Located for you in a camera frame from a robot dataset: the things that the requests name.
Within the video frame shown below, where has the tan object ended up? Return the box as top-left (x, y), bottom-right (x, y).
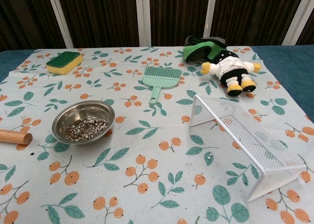
top-left (0, 128), bottom-right (33, 146)

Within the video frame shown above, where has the stainless steel bowl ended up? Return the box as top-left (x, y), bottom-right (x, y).
top-left (52, 100), bottom-right (116, 145)

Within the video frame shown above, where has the white double frame post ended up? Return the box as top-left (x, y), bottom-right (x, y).
top-left (135, 0), bottom-right (152, 47)

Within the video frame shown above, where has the yellow green sponge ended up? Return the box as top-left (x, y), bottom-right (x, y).
top-left (46, 50), bottom-right (83, 75)

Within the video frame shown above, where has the floral orange fruit tablecloth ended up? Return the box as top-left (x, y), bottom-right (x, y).
top-left (0, 46), bottom-right (314, 224)

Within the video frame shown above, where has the green grey folded cloth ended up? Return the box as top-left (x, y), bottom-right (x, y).
top-left (183, 36), bottom-right (228, 64)

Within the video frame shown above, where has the mint green hand brush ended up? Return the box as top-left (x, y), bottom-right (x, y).
top-left (141, 66), bottom-right (183, 106)

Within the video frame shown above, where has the blue table cover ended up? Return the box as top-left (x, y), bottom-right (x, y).
top-left (0, 45), bottom-right (314, 119)

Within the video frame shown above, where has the black white plush doll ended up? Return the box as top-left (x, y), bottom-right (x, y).
top-left (201, 49), bottom-right (262, 98)

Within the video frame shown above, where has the white mesh rack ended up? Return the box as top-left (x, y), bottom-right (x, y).
top-left (189, 94), bottom-right (308, 203)

